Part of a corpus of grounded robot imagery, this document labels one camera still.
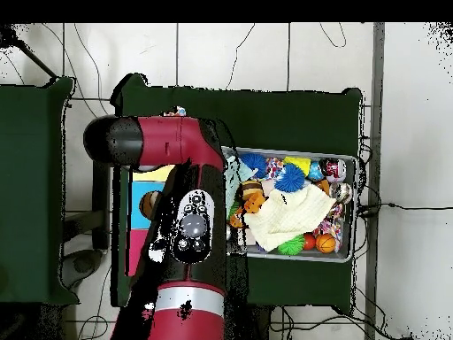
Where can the wooden three-hole box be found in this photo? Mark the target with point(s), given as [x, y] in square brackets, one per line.
[136, 216]

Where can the shallow mesh bin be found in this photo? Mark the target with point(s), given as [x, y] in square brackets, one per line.
[348, 248]

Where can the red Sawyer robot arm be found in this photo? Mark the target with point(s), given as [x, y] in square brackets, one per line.
[170, 141]

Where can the green spiky ball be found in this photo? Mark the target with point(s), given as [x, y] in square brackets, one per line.
[292, 245]

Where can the toy burger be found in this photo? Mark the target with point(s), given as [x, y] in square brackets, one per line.
[249, 189]

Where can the polka-dot cloth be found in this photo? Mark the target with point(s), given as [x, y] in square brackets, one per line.
[331, 226]
[176, 112]

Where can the dark green side table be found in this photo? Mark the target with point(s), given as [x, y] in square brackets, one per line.
[32, 177]

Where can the black upright bar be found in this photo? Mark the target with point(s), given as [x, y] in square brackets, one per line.
[101, 205]

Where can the mint green waffle cloth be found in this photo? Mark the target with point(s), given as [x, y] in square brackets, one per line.
[244, 171]

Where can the dark green table cloth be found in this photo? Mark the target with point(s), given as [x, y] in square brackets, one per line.
[283, 117]

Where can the cream waffle cloth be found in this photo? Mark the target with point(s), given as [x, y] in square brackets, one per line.
[290, 216]

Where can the crushed soda can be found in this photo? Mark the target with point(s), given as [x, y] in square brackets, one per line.
[332, 170]

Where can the blue spiky ball with eyes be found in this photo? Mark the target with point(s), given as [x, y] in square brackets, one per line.
[290, 177]

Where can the yellow foam wedge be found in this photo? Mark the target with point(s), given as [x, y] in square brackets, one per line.
[299, 163]

